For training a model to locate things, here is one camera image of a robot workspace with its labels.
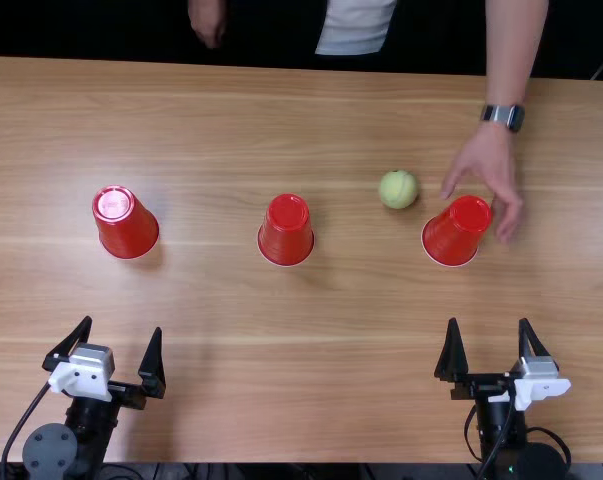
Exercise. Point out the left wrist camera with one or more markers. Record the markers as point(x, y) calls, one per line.
point(83, 372)

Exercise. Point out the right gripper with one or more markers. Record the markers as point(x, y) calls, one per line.
point(481, 386)

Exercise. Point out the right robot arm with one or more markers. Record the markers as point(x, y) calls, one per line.
point(498, 425)

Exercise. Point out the red cup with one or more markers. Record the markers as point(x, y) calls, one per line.
point(126, 227)
point(453, 235)
point(286, 235)

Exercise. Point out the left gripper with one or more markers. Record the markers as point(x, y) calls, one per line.
point(128, 395)

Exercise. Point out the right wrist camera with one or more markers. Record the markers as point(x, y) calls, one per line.
point(538, 380)

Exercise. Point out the person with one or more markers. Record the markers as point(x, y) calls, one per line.
point(506, 55)

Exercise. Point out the yellow ball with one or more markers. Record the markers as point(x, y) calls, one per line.
point(398, 189)

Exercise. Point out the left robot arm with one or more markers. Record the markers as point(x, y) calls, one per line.
point(46, 450)

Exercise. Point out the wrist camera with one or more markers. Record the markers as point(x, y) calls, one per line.
point(538, 380)
point(83, 372)

